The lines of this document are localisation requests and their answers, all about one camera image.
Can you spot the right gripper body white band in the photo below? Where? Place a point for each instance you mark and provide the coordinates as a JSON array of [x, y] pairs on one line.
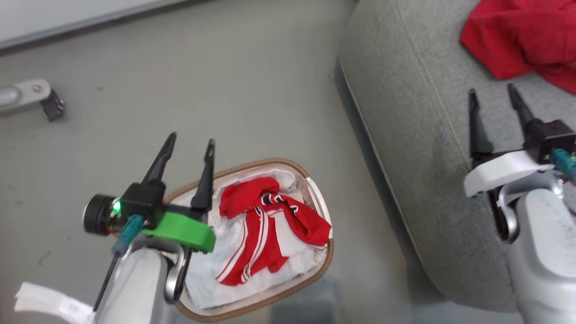
[[504, 173]]

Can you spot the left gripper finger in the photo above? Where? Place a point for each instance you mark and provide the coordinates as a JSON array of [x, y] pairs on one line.
[[204, 184], [159, 164]]

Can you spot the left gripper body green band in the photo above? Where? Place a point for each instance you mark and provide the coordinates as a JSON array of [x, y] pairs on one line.
[[177, 229]]

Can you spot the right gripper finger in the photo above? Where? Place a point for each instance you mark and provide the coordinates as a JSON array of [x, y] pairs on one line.
[[477, 130], [522, 110]]

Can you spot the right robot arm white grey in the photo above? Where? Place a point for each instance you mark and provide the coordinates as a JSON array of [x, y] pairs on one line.
[[544, 252]]

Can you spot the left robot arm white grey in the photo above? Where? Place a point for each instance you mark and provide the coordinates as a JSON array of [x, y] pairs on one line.
[[135, 288]]

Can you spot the white laundry basket brown rim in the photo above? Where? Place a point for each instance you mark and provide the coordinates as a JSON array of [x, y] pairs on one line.
[[310, 193]]

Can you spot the grey fabric sofa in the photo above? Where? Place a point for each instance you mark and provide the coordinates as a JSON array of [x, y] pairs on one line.
[[432, 157]]

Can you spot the white garment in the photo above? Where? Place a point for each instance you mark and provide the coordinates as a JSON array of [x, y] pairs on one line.
[[211, 274]]

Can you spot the red white-striped garment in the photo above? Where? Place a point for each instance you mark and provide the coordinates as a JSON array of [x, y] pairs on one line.
[[265, 225]]

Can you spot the plain red garment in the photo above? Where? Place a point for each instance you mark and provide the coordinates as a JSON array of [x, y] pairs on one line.
[[517, 36]]

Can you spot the grey metal leg black caster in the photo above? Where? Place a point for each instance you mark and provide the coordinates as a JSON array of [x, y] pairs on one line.
[[31, 93]]

